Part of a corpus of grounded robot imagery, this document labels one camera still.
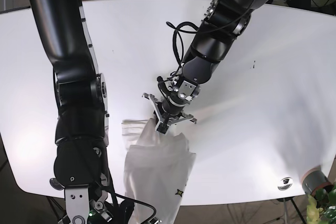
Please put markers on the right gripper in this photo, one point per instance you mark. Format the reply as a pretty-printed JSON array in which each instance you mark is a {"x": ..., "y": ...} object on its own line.
[{"x": 108, "y": 214}]

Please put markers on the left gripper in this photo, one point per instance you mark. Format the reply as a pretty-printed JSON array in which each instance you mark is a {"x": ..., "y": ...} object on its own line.
[{"x": 177, "y": 93}]

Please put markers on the white printed T-shirt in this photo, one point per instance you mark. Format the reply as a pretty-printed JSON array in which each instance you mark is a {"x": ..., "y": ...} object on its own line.
[{"x": 157, "y": 166}]

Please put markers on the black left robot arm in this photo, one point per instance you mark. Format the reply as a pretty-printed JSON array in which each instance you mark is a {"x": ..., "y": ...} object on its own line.
[{"x": 223, "y": 22}]

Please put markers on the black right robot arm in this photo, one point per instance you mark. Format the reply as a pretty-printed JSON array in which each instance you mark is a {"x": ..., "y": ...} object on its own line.
[{"x": 81, "y": 165}]

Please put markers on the left silver table grommet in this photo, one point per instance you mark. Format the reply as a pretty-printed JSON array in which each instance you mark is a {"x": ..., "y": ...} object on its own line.
[{"x": 55, "y": 184}]

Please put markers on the silver table grommet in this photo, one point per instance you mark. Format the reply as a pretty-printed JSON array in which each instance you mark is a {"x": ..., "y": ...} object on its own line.
[
  {"x": 55, "y": 184},
  {"x": 285, "y": 183}
]

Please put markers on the right silver table grommet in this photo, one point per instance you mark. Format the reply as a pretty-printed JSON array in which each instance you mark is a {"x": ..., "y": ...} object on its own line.
[{"x": 285, "y": 183}]

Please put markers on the grey plant pot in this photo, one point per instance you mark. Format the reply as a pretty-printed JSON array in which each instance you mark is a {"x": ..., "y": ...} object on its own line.
[{"x": 315, "y": 179}]

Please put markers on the green potted plant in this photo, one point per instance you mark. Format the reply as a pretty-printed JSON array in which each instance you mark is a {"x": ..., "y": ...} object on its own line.
[{"x": 321, "y": 207}]

